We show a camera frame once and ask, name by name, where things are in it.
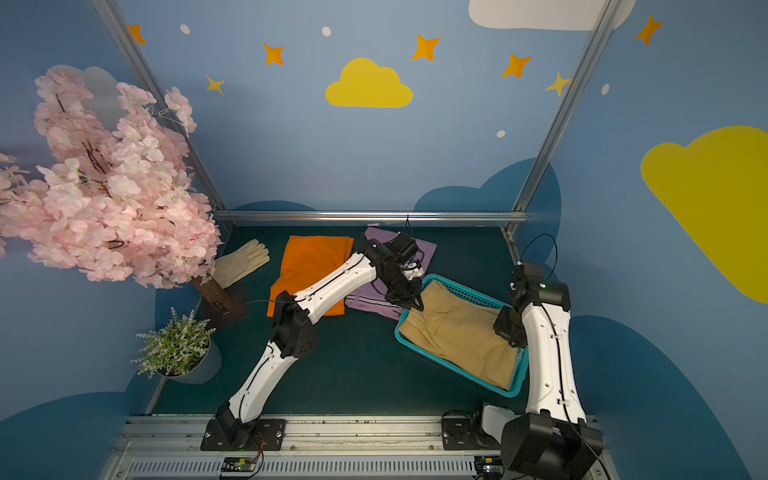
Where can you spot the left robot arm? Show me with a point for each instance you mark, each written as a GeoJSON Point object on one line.
{"type": "Point", "coordinates": [395, 263]}

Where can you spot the purple pants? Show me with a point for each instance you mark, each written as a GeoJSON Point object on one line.
{"type": "Point", "coordinates": [370, 297]}

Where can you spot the aluminium frame back bar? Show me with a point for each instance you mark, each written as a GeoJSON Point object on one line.
{"type": "Point", "coordinates": [327, 217]}

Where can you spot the pink cherry blossom tree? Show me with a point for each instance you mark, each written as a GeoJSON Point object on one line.
{"type": "Point", "coordinates": [118, 203]}

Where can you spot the cream work glove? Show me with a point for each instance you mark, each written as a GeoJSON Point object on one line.
{"type": "Point", "coordinates": [233, 267]}

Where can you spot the small green potted plant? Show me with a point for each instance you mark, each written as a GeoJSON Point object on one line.
{"type": "Point", "coordinates": [183, 351]}

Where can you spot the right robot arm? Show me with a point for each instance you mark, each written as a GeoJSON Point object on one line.
{"type": "Point", "coordinates": [551, 439]}

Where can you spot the green circuit board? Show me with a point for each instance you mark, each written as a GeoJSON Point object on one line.
{"type": "Point", "coordinates": [488, 468]}
{"type": "Point", "coordinates": [239, 466]}

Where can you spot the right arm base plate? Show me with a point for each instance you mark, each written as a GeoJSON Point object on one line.
{"type": "Point", "coordinates": [460, 433]}

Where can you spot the left green circuit board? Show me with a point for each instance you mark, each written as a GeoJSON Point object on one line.
{"type": "Point", "coordinates": [239, 466]}

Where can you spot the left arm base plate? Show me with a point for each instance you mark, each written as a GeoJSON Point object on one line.
{"type": "Point", "coordinates": [264, 434]}

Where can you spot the khaki pants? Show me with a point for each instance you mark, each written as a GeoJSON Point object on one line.
{"type": "Point", "coordinates": [461, 332]}

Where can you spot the aluminium front rail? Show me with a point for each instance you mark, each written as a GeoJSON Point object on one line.
{"type": "Point", "coordinates": [314, 447]}

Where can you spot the folded orange pants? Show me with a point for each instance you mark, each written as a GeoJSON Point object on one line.
{"type": "Point", "coordinates": [309, 259]}

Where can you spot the aluminium frame right post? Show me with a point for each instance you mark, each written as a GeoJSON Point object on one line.
{"type": "Point", "coordinates": [585, 66]}

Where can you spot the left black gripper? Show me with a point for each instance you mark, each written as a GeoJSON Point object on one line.
{"type": "Point", "coordinates": [400, 285]}

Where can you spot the right green circuit board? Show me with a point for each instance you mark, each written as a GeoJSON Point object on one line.
{"type": "Point", "coordinates": [488, 468]}

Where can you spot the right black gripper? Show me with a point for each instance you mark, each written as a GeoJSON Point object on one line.
{"type": "Point", "coordinates": [507, 327]}

